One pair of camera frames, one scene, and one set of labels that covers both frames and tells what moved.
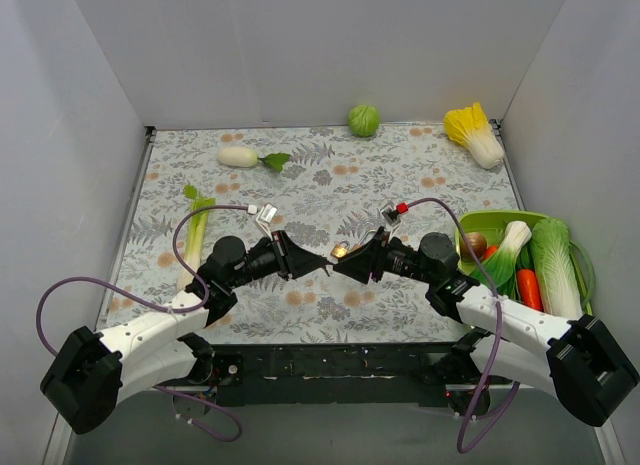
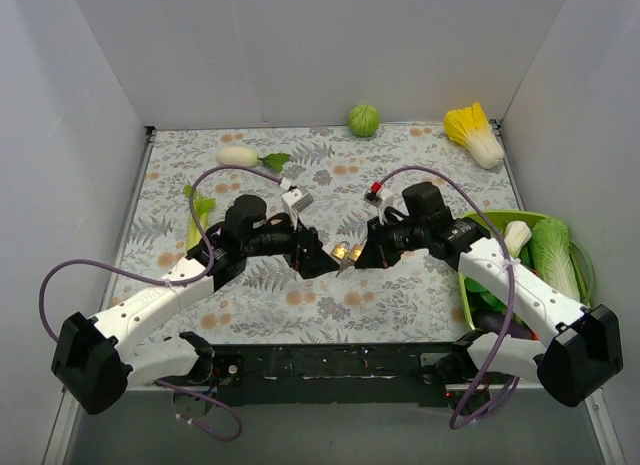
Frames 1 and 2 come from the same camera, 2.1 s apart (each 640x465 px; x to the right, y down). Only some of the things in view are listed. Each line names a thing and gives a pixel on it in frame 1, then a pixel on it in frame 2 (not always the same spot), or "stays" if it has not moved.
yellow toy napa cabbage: (470, 128) stays
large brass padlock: (361, 243) stays
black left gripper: (283, 255) to (305, 249)
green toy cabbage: (364, 120) stays
